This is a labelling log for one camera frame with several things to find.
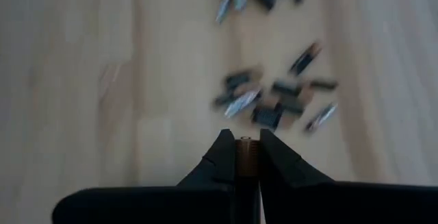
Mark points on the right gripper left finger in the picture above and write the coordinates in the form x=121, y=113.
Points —
x=154, y=207

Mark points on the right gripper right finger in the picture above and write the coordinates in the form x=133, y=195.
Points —
x=342, y=203

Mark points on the silver black AA battery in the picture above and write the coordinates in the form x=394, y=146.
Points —
x=321, y=117
x=242, y=103

